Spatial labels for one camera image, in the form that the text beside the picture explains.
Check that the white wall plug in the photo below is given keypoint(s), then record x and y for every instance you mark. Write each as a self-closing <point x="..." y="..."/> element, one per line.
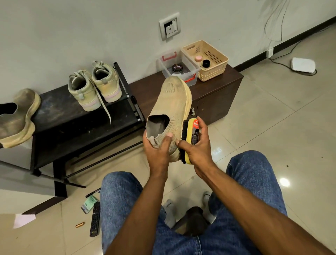
<point x="270" y="52"/>

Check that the person's left forearm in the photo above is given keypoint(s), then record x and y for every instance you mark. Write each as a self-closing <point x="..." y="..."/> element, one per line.
<point x="136" y="220"/>

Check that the black remote control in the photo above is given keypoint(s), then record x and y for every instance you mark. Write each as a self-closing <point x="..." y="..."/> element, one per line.
<point x="95" y="219"/>

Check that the pale green lace-up shoe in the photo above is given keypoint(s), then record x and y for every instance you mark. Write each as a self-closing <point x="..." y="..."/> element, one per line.
<point x="107" y="83"/>
<point x="84" y="92"/>

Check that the black pen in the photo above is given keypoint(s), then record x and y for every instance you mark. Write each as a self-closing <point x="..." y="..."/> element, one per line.
<point x="93" y="193"/>

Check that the person's right leg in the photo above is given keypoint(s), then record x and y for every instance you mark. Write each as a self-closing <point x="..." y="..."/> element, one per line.
<point x="257" y="184"/>

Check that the green paper packet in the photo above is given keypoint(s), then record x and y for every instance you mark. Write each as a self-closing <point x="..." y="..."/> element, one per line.
<point x="89" y="204"/>

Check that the person's leg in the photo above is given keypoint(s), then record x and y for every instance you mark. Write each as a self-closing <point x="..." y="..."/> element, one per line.
<point x="118" y="199"/>
<point x="257" y="184"/>

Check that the person's left leg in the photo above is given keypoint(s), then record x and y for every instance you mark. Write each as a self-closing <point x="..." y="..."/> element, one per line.
<point x="118" y="199"/>

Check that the black metal shoe rack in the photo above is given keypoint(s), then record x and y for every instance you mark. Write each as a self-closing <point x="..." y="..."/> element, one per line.
<point x="84" y="129"/>

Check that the white router box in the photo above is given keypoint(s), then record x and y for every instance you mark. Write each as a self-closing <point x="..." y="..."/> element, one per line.
<point x="303" y="65"/>

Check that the small black round cap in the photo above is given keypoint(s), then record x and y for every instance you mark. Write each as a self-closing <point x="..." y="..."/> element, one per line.
<point x="206" y="63"/>

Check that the small brass cylinder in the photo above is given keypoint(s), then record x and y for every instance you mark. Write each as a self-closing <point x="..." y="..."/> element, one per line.
<point x="80" y="224"/>

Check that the beige plastic basket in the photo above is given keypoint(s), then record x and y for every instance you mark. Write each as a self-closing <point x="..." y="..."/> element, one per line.
<point x="212" y="59"/>

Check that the person's right hand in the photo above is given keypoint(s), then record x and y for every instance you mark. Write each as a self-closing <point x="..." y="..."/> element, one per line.
<point x="198" y="152"/>

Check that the pink round lid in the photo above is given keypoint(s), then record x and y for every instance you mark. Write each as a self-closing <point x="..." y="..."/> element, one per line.
<point x="198" y="58"/>

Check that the white paper sheet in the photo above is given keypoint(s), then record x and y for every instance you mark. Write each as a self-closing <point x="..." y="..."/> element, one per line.
<point x="24" y="220"/>

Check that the black round polish tin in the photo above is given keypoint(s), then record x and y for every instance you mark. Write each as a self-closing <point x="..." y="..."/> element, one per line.
<point x="178" y="68"/>

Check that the clear plastic storage box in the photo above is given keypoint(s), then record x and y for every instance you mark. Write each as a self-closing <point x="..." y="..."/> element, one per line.
<point x="167" y="60"/>

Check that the worn tan slip-on shoe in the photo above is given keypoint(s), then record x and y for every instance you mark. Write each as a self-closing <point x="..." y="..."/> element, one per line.
<point x="170" y="100"/>
<point x="14" y="118"/>

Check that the person's left hand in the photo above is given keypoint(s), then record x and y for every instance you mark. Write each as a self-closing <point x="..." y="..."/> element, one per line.
<point x="156" y="156"/>

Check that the person's right forearm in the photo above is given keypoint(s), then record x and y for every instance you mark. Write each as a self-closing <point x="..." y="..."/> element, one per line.
<point x="262" y="215"/>

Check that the dark brown wooden cabinet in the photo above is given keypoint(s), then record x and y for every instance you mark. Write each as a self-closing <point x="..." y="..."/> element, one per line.
<point x="141" y="89"/>

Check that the black orange shoe brush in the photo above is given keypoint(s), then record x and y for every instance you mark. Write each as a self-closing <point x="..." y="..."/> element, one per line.
<point x="189" y="131"/>

